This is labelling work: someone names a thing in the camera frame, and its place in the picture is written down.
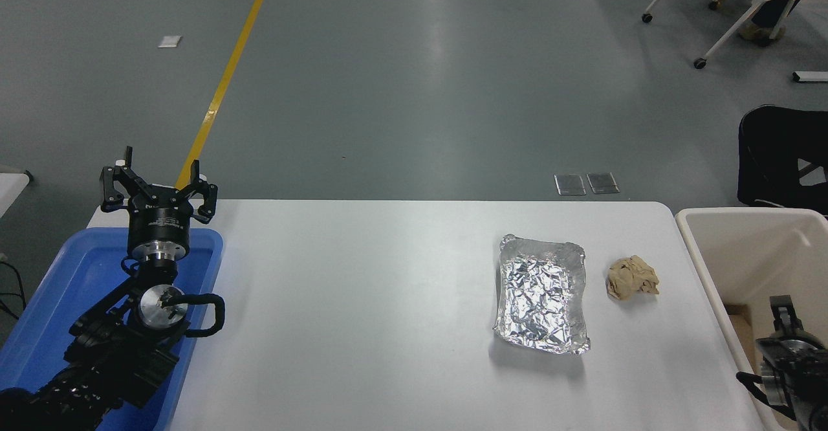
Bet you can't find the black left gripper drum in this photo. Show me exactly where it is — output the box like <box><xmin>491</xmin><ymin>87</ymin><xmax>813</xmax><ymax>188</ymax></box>
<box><xmin>127</xmin><ymin>188</ymin><xmax>195</xmax><ymax>246</ymax></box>

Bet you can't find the foil tray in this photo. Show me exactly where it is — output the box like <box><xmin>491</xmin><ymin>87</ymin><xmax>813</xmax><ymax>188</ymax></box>
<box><xmin>493</xmin><ymin>234</ymin><xmax>591</xmax><ymax>356</ymax></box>

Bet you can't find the metal floor plate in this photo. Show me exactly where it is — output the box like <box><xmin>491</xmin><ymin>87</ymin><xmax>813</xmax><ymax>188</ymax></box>
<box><xmin>554</xmin><ymin>173</ymin><xmax>587</xmax><ymax>196</ymax></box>
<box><xmin>587</xmin><ymin>172</ymin><xmax>620</xmax><ymax>195</ymax></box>

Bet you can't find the brown cardboard piece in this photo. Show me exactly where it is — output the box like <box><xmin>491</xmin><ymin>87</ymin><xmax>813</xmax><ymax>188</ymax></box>
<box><xmin>724</xmin><ymin>305</ymin><xmax>761</xmax><ymax>368</ymax></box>

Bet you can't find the large pale bin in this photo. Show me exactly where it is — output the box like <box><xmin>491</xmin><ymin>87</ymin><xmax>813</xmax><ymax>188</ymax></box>
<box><xmin>675</xmin><ymin>208</ymin><xmax>828</xmax><ymax>431</ymax></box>

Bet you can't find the blue plastic tray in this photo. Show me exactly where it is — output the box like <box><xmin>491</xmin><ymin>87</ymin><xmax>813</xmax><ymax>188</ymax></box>
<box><xmin>0</xmin><ymin>226</ymin><xmax>224</xmax><ymax>431</ymax></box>

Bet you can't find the white side table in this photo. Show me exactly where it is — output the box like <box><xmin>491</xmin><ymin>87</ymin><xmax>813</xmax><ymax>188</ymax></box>
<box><xmin>0</xmin><ymin>166</ymin><xmax>33</xmax><ymax>219</ymax></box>

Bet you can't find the crumpled tan paper ball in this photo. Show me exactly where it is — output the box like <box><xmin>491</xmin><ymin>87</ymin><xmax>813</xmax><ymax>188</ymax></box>
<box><xmin>606</xmin><ymin>255</ymin><xmax>660</xmax><ymax>301</ymax></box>

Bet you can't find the black chair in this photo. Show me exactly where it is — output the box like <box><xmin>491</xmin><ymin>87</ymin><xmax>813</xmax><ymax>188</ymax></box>
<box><xmin>737</xmin><ymin>104</ymin><xmax>828</xmax><ymax>216</ymax></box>

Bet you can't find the white-framed wheeled chair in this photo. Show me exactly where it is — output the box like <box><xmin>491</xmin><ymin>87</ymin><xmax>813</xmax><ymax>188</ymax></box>
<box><xmin>642</xmin><ymin>0</ymin><xmax>800</xmax><ymax>70</ymax></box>

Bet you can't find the black cable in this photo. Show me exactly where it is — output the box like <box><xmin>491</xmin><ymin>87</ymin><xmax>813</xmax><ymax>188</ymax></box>
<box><xmin>0</xmin><ymin>253</ymin><xmax>28</xmax><ymax>322</ymax></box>

